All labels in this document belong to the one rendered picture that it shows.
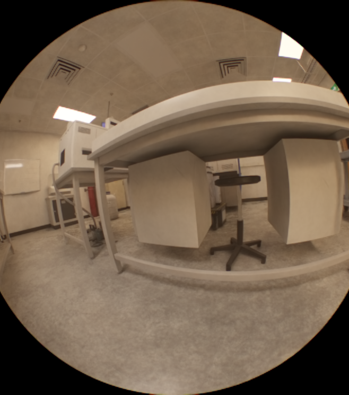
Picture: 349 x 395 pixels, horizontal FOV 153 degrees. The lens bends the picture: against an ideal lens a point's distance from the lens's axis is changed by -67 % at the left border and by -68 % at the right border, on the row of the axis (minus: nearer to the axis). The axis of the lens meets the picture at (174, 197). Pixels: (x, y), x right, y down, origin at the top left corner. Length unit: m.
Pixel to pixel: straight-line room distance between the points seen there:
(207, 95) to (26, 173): 4.27
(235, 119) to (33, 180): 4.34
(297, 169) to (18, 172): 4.85
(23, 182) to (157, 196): 3.92
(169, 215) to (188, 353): 0.78
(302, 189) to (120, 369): 1.18
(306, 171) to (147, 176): 1.04
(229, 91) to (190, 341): 1.00
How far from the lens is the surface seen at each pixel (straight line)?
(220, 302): 0.76
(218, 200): 1.92
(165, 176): 0.85
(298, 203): 0.87
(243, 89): 0.60
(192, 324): 0.68
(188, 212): 0.81
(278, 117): 0.61
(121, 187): 5.21
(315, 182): 0.94
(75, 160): 1.40
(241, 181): 0.82
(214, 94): 0.59
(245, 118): 0.57
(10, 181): 4.33
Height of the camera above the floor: 0.59
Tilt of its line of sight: 4 degrees down
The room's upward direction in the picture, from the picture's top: 7 degrees counter-clockwise
